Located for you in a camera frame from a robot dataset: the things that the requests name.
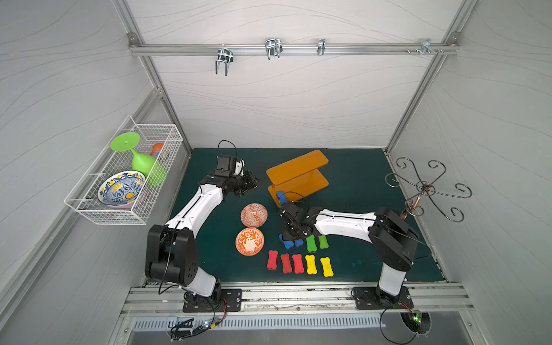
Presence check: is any right metal bracket hook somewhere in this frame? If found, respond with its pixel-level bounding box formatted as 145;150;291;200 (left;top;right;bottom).
405;39;445;56

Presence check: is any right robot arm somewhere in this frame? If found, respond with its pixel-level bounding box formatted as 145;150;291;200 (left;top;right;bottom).
278;201;420;308

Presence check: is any white vent strip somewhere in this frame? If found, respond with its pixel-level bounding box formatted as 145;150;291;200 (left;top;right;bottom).
132;313;386;332

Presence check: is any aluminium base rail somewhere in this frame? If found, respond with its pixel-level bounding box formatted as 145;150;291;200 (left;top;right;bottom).
120;281;475;317

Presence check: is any pink eraser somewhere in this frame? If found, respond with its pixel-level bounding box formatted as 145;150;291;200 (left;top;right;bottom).
267;250;279;271

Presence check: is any orange geometric pattern bowl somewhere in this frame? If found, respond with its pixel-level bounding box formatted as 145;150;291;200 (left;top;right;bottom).
240;203;268;228

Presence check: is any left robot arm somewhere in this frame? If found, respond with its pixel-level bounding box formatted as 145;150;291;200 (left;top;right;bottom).
145;170;260;304

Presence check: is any aluminium crossbar rail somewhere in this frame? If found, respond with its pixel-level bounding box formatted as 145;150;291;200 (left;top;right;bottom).
130;43;461;58

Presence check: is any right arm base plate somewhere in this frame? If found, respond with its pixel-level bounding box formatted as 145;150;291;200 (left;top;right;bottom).
351;286;414;311

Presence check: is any left base cable bundle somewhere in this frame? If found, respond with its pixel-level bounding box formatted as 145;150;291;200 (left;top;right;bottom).
165;297;227;342

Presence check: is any orange floral pattern bowl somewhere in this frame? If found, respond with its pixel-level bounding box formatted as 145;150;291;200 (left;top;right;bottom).
235;228;265;257

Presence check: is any metal scroll hook stand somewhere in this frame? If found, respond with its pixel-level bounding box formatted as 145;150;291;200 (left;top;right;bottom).
385;157;473;223

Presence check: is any double prong metal hook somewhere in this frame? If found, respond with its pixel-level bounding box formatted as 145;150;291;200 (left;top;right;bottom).
215;47;234;76

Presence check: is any red eraser top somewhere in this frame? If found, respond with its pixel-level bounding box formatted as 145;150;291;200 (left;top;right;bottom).
292;254;305;274
280;254;293;274

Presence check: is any white wire basket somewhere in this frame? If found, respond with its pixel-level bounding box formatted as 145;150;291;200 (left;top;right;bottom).
64;116;183;226

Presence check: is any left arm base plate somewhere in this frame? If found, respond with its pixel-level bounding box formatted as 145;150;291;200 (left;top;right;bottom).
182;289;242;313

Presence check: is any orange utensil in basket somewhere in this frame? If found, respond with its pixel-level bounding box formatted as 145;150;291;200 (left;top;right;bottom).
149;143;164;157

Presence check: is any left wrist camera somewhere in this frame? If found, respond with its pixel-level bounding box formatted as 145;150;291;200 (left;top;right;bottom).
214;155;245;178

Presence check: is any right base cable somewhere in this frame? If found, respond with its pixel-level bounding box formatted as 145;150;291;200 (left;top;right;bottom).
378;301;432;345

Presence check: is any small metal hook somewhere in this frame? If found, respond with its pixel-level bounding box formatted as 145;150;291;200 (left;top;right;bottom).
317;39;326;56

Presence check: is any yellow eraser top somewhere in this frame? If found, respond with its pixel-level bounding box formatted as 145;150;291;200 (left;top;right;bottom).
305;254;318;275
320;257;334;277

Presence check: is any looped metal hook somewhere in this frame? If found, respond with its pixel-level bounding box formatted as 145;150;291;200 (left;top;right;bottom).
264;38;283;60

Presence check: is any green plastic wine glass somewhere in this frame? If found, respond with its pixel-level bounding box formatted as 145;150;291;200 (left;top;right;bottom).
110;132;168;187

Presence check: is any blue yellow ceramic bowl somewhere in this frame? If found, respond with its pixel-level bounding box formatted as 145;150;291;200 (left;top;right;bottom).
97;170;146;206

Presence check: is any green eraser bottom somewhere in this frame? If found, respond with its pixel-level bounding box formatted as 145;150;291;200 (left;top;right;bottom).
306;235;318;253
318;235;329;250

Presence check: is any orange wooden two-tier shelf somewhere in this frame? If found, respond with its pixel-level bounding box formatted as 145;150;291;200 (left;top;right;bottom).
266;149;329;206

